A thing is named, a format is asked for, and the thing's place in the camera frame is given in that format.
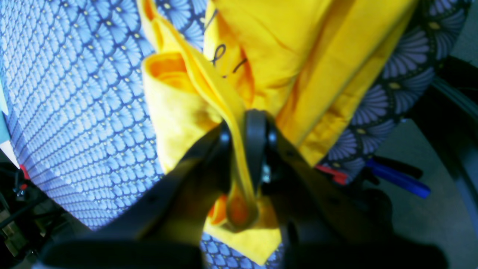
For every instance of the yellow T-shirt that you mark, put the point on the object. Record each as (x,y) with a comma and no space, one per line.
(308,63)

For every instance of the blue fan-patterned table cloth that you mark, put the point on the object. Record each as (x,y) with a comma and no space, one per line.
(78,120)

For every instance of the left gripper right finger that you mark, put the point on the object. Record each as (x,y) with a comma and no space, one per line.
(321,227)

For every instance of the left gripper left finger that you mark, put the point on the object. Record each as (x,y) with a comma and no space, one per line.
(163,229)

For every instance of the red table clamp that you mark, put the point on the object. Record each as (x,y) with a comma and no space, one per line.
(335,176)

